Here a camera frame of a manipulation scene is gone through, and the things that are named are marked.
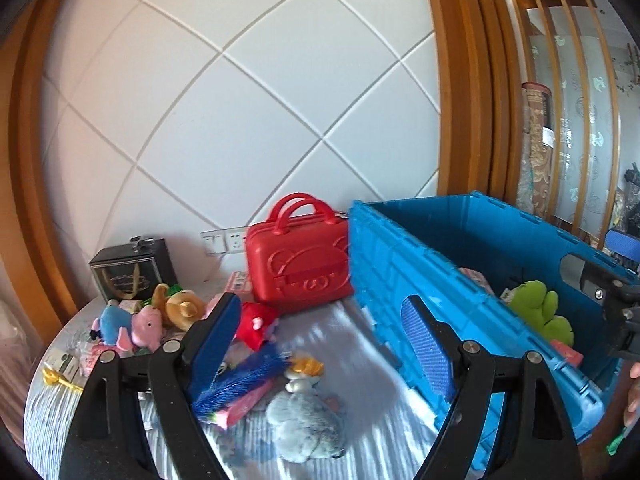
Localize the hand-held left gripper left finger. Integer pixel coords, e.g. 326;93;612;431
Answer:
59;291;244;480

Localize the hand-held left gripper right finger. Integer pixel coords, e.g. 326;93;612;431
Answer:
401;295;583;480

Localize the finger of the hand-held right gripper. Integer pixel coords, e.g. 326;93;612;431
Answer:
605;228;640;263
579;265;640;361

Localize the pink tissue pack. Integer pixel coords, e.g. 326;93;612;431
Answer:
212;380;276;431

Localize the blue plastic crate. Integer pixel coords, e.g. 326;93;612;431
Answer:
347;191;640;446

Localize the grey plush toy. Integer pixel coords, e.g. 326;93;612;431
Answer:
265;355;348;463

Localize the desktop with striped cloth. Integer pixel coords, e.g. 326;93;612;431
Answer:
24;260;601;480

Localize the person's right hand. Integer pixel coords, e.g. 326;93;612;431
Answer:
622;360;640;428

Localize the pink pig plush red dress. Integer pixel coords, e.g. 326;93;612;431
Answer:
202;294;280;352

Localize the blue feather toy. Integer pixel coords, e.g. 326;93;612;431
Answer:
192;350;293;421

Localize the brown plush toy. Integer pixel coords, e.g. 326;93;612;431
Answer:
152;284;206;332

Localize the red flat box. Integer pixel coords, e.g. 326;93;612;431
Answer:
550;340;585;368

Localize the small pink box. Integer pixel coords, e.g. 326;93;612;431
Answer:
225;271;256;296

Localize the green packet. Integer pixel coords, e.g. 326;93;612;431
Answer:
141;284;185;308

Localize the pink flat box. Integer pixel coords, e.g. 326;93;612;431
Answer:
457;267;493;293

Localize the green plush toy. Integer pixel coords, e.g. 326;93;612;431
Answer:
507;280;575;343

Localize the blue and pink pig plush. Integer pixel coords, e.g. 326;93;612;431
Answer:
91;302;166;353

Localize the black gift box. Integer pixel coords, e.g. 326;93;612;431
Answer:
89;237;179;303

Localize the red toy suitcase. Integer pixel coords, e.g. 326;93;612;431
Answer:
245;193;356;316

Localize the rolled patterned carpet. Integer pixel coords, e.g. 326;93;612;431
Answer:
517;81;556;218

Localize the wooden slat screen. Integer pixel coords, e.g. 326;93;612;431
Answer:
507;0;636;251

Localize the green and white box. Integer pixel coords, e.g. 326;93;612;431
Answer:
50;352;81;378

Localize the yellow plastic toy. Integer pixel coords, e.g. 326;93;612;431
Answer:
42;366;83;392

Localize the white wall socket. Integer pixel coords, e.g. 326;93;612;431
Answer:
201;227;248;256

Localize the wooden wall frame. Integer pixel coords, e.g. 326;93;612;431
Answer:
0;0;523;341

